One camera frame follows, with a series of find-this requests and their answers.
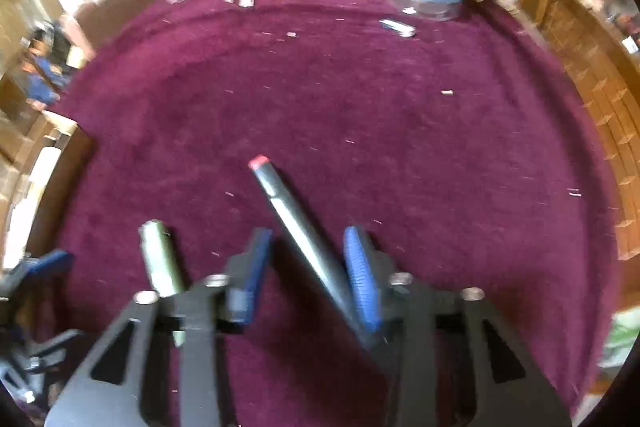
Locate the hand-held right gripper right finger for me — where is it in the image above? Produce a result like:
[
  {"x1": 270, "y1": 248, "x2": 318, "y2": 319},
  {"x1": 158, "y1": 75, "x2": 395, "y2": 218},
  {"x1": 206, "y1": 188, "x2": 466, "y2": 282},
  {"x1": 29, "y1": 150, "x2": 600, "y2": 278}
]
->
[{"x1": 342, "y1": 226, "x2": 573, "y2": 427}]

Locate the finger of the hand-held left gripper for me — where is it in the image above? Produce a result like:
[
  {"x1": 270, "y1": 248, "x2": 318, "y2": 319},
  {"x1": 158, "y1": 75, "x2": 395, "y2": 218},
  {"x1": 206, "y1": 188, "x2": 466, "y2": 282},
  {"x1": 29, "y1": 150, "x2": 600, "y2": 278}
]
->
[
  {"x1": 0, "y1": 328, "x2": 88, "y2": 408},
  {"x1": 0, "y1": 249, "x2": 75, "y2": 298}
]

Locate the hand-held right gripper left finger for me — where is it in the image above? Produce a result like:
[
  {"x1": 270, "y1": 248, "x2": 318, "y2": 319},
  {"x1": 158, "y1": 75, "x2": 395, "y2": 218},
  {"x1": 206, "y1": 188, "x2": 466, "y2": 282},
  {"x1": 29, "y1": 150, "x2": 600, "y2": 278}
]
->
[{"x1": 45, "y1": 227, "x2": 275, "y2": 427}]

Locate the dark grey red-capped pen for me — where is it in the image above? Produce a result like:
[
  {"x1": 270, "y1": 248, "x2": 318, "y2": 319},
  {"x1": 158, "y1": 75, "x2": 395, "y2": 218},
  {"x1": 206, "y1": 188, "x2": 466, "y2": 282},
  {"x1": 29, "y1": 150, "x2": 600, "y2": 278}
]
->
[{"x1": 248, "y1": 155, "x2": 386, "y2": 350}]

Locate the shallow cardboard box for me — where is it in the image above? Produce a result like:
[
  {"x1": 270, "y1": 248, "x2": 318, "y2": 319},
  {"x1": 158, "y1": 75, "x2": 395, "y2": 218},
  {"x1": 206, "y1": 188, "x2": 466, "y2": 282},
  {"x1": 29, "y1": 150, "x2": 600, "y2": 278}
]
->
[{"x1": 0, "y1": 109, "x2": 98, "y2": 270}]

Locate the maroon blanket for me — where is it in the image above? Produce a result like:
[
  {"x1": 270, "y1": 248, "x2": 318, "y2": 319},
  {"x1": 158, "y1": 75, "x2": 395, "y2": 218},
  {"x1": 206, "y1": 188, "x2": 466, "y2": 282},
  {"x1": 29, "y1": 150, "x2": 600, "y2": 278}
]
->
[{"x1": 30, "y1": 0, "x2": 626, "y2": 427}]

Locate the blue cloth item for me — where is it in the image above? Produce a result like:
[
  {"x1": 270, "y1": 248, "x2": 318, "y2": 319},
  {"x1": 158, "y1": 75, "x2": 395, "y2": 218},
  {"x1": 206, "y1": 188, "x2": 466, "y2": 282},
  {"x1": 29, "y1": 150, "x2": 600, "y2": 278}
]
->
[{"x1": 24, "y1": 51, "x2": 67, "y2": 108}]

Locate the small folded pocket knife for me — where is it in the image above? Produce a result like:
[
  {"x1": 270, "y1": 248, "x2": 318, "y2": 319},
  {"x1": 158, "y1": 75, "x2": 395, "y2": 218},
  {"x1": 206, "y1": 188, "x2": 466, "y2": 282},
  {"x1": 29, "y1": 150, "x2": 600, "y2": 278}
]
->
[{"x1": 379, "y1": 18, "x2": 417, "y2": 38}]

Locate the green white cloth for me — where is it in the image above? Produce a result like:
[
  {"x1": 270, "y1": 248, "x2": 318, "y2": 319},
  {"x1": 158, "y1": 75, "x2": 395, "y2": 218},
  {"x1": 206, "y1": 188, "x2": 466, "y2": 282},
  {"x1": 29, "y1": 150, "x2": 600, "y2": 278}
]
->
[{"x1": 597, "y1": 307, "x2": 640, "y2": 380}]

